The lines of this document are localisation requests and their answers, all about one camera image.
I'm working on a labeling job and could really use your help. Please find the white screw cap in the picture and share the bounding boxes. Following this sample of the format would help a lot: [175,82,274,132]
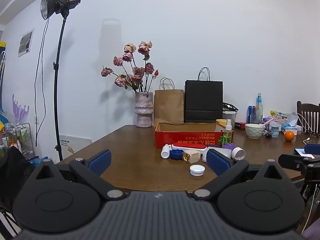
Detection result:
[189,164,205,177]

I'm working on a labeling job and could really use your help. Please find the wire storage rack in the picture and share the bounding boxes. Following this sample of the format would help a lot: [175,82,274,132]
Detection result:
[5,122,32,155]

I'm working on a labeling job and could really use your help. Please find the blue drink can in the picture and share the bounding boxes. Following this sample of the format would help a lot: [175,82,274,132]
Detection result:
[247,105,256,123]

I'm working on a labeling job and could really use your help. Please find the black studio light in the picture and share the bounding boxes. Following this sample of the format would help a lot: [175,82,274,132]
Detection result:
[40,0,82,20]

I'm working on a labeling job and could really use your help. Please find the phone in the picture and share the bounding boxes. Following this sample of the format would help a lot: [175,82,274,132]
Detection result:
[294,148,316,158]

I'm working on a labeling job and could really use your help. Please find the small white bottle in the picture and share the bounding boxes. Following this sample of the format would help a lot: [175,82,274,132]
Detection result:
[161,144,172,159]

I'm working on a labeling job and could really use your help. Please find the red cardboard box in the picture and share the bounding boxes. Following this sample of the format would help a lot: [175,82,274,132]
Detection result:
[154,122,234,148]

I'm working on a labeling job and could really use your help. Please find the blue packet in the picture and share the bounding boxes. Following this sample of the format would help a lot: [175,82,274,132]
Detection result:
[27,156,52,167]

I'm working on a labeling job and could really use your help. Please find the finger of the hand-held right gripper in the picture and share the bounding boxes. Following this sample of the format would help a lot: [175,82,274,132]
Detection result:
[278,154,310,172]

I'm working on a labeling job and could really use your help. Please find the white cable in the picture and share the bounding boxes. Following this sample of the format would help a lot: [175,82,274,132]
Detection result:
[292,112,320,137]

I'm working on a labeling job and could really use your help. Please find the blue screw cap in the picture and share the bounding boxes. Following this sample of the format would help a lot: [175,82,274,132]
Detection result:
[169,149,185,160]

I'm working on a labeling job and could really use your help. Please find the clear container with black lid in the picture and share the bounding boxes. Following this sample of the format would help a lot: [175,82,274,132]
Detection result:
[222,102,239,130]

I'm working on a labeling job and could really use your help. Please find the brown paper bag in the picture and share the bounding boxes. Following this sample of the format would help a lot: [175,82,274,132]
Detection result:
[154,78,185,124]

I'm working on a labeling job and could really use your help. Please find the black power cable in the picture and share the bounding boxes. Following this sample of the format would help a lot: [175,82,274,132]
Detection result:
[34,19,49,147]

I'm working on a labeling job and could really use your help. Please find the wall poster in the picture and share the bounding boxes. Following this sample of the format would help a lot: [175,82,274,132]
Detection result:
[18,28,35,57]

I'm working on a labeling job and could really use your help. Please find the dark cloth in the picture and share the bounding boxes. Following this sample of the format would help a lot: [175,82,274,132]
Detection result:
[0,146,35,230]

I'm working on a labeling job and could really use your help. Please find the white round jar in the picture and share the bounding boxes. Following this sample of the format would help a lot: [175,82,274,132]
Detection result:
[231,147,246,160]

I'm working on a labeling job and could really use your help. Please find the white panel heater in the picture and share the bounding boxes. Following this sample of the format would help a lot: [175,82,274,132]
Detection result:
[59,134,92,160]

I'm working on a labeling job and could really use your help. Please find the white ceramic bowl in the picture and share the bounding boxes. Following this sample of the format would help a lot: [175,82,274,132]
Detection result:
[245,123,265,139]

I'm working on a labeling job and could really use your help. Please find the green snack packet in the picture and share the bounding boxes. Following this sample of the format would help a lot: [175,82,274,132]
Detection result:
[270,110,288,120]

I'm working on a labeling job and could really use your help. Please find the purple plastic item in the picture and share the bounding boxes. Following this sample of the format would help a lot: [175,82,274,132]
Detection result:
[262,116,283,130]

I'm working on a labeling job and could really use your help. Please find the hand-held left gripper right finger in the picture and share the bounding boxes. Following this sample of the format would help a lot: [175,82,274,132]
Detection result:
[191,149,290,201]

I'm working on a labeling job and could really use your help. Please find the dark wooden chair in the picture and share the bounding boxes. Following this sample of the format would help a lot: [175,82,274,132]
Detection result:
[297,101,320,133]

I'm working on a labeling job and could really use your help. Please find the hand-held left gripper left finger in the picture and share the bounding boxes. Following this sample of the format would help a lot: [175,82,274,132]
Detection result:
[29,149,125,201]

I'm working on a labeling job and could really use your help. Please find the pink stone vase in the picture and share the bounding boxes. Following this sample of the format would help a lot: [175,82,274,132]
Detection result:
[135,92,153,127]

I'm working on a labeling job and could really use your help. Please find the pink spoon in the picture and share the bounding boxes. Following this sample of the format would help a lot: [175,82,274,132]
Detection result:
[261,119,282,127]

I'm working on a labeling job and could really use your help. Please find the clear glass bottle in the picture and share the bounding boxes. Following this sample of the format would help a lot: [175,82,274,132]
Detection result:
[255,93,264,124]

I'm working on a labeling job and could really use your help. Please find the purple wall decal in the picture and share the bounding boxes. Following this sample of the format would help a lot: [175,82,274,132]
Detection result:
[12,94,30,123]

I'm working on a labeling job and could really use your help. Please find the red and white lint brush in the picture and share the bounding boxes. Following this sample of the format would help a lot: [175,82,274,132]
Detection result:
[171,141,208,153]

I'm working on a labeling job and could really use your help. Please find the small wooden block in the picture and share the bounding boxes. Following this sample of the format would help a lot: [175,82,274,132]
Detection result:
[182,149,201,163]

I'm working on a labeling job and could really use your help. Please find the dried pink flowers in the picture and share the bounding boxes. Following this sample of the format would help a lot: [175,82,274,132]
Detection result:
[101,41,159,93]

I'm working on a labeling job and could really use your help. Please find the tissue pack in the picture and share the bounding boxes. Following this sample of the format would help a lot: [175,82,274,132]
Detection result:
[285,114,303,135]

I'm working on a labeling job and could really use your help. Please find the green spray bottle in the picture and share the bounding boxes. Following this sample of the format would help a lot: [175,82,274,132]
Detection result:
[219,119,233,147]

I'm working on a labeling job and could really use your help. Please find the black paper bag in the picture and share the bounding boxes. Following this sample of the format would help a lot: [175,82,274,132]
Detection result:
[185,67,223,123]

